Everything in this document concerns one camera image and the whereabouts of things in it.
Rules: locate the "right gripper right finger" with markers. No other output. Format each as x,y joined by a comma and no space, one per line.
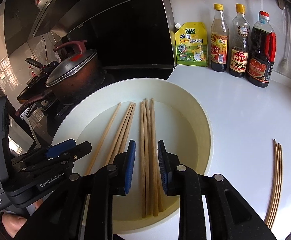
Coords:
177,179

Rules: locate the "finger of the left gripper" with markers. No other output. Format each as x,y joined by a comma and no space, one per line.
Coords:
67,152

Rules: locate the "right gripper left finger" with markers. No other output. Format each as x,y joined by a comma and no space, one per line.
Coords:
116,177

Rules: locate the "left hand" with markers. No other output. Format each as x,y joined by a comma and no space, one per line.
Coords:
12,223

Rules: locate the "dark pot with lid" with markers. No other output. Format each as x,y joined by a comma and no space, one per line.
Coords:
77,76

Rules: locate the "white round basin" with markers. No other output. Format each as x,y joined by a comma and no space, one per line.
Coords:
181,123

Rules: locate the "yellow cap dark sauce bottle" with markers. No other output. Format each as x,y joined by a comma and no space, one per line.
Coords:
239,45

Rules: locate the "yellow green refill pouch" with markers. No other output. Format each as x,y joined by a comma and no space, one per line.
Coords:
191,44

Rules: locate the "yellow cap vinegar bottle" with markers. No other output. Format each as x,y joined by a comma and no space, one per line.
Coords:
219,40

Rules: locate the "white bottle brush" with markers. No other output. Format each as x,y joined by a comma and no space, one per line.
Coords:
284,63

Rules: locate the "large soy sauce jug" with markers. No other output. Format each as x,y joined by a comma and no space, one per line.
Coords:
262,52

